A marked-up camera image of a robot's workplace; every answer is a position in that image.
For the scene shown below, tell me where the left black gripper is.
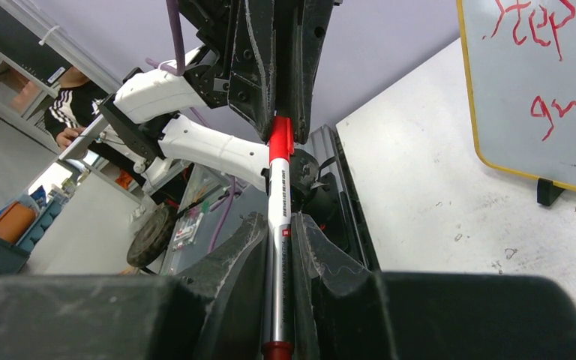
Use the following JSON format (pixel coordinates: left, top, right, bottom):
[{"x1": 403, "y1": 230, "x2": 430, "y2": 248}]
[{"x1": 177, "y1": 0, "x2": 335, "y2": 144}]

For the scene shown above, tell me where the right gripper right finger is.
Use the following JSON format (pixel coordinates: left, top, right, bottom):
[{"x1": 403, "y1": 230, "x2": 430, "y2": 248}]
[{"x1": 292, "y1": 213, "x2": 576, "y2": 359}]

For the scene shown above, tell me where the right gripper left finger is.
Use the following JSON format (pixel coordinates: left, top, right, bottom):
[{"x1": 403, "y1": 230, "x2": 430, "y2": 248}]
[{"x1": 0, "y1": 212, "x2": 268, "y2": 359}]

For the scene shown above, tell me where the red white marker pen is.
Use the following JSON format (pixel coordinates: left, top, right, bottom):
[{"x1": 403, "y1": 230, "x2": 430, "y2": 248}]
[{"x1": 262, "y1": 158, "x2": 294, "y2": 359}]

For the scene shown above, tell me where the red marker cap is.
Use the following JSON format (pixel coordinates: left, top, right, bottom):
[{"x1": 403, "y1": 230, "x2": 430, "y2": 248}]
[{"x1": 268, "y1": 115, "x2": 294, "y2": 162}]

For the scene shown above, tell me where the yellow framed whiteboard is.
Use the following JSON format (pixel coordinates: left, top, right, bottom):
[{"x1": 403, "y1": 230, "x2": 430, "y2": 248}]
[{"x1": 457, "y1": 1, "x2": 576, "y2": 191}]

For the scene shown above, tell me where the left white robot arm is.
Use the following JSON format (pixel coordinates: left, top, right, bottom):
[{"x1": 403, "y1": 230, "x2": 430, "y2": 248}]
[{"x1": 100, "y1": 1, "x2": 337, "y2": 191}]

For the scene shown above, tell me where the black rubber wheel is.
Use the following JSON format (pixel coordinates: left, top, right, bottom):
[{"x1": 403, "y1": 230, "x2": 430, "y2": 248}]
[{"x1": 126, "y1": 203, "x2": 177, "y2": 268}]

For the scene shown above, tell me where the person in black jacket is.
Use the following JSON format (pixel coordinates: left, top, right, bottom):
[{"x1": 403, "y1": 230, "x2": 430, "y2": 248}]
[{"x1": 43, "y1": 66, "x2": 107, "y2": 150}]

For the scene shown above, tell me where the orange container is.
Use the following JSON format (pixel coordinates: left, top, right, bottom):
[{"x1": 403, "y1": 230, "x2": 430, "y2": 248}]
[{"x1": 0, "y1": 201, "x2": 37, "y2": 245}]

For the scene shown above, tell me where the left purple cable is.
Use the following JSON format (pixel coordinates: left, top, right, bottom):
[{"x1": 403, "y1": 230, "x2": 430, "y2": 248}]
[{"x1": 145, "y1": 0, "x2": 242, "y2": 254}]

